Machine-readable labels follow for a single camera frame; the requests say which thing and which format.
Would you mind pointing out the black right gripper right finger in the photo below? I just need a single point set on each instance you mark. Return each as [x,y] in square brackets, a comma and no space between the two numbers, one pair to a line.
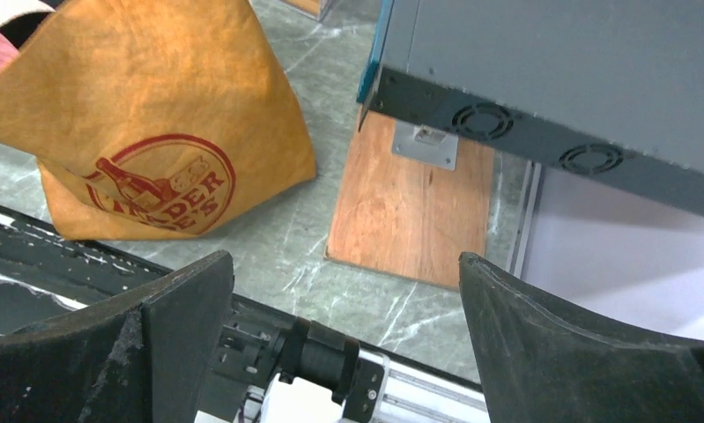
[544,359]

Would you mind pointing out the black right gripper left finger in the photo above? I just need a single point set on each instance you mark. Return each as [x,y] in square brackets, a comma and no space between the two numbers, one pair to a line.
[140,356]

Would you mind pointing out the brown paper grocery bag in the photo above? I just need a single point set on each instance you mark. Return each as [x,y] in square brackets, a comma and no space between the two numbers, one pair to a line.
[151,120]

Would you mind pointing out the wooden board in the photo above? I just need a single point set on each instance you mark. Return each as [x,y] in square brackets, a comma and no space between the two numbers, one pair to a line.
[405,218]

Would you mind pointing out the grey metal equipment box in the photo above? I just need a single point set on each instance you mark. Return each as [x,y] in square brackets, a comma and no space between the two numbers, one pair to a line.
[609,90]

